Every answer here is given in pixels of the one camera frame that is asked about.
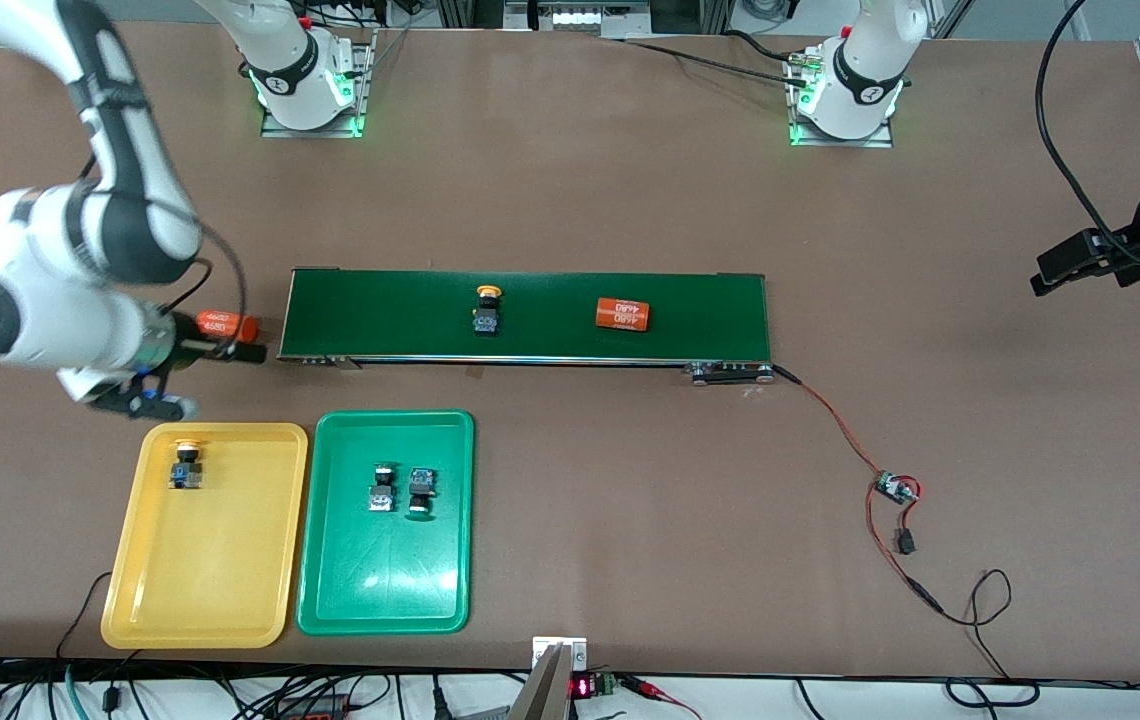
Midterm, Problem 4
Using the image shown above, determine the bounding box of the yellow mushroom push button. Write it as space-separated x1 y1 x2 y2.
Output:
472 285 504 337
168 438 207 491

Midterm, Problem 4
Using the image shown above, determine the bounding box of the red clip lead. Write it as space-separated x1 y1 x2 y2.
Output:
618 675 703 720

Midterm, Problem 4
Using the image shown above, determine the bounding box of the orange cylinder marked 4680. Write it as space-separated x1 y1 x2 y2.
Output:
196 311 261 343
594 297 653 333

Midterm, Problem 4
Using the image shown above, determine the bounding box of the orange power strip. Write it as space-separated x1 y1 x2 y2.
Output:
275 695 351 720

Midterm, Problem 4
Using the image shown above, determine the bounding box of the green plastic tray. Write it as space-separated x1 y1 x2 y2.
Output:
296 410 476 637

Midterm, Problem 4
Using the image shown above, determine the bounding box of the aluminium frame rack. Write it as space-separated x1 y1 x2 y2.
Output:
435 0 731 39

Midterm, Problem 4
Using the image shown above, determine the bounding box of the thin black looped cable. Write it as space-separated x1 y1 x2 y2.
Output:
915 568 1041 707

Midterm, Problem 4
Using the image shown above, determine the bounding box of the black base power cable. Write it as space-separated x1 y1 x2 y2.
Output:
620 38 816 86

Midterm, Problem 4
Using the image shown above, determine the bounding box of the green belt conveyor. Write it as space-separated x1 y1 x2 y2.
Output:
277 268 776 386

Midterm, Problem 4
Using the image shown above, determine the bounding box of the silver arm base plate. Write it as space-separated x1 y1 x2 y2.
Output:
260 30 376 139
788 50 893 149

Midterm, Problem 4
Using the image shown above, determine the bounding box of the red and black wire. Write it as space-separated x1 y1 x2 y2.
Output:
770 365 943 613

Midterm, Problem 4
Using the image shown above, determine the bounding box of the grey metal pole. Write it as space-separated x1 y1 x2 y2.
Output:
505 645 573 720

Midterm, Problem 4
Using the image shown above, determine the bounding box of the yellow plastic tray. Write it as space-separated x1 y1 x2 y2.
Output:
100 422 310 650

